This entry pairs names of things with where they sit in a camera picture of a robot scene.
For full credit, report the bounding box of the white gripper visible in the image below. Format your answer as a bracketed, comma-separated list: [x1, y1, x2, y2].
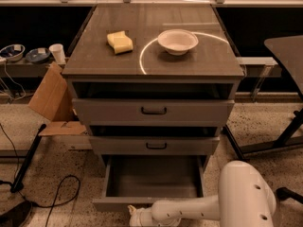
[128, 205, 181, 227]

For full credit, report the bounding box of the grey bottom drawer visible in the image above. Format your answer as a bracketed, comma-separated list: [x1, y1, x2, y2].
[93, 155, 204, 212]

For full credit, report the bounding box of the grey drawer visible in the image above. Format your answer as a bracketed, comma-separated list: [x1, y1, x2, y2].
[93, 155, 204, 212]
[73, 98, 234, 127]
[90, 136, 219, 155]

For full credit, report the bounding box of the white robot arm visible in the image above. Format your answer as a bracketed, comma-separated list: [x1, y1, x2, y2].
[129, 161, 276, 227]

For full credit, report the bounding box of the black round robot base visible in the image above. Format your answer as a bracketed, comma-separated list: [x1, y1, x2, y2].
[0, 201, 32, 227]

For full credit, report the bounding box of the grey middle drawer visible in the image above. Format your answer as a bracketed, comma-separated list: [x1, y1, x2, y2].
[90, 136, 219, 155]

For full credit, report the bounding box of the grey top drawer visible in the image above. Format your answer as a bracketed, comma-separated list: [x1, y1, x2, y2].
[73, 98, 234, 127]

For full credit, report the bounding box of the grey drawer cabinet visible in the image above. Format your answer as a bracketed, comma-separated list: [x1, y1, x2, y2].
[62, 3, 245, 172]

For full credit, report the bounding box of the black left stand leg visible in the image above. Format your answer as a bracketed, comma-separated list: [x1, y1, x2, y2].
[10, 124, 46, 193]

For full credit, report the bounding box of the black stand leg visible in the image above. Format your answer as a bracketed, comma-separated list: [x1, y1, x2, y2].
[10, 124, 46, 193]
[223, 125, 246, 162]

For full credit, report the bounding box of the black right stand leg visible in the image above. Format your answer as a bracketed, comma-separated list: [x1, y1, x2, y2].
[223, 125, 246, 162]

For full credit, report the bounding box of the brown cardboard box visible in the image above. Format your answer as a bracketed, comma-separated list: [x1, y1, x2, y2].
[28, 62, 86, 136]

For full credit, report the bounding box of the black caster foot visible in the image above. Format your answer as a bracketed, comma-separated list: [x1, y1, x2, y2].
[276, 187, 303, 204]

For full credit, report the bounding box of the yellow sponge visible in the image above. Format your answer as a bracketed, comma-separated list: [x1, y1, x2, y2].
[107, 31, 134, 54]

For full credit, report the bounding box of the white bowl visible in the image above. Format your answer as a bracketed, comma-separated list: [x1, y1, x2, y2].
[157, 29, 199, 56]

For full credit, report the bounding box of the white paper cup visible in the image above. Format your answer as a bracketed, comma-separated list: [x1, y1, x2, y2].
[49, 44, 65, 64]

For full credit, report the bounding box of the blue bowl right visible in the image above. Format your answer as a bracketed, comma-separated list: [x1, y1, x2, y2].
[26, 47, 50, 64]

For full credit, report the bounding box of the blue bowl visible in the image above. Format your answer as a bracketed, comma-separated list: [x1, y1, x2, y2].
[26, 47, 50, 64]
[0, 44, 25, 62]

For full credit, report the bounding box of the blue bowl left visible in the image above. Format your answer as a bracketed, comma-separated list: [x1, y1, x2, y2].
[0, 44, 25, 62]

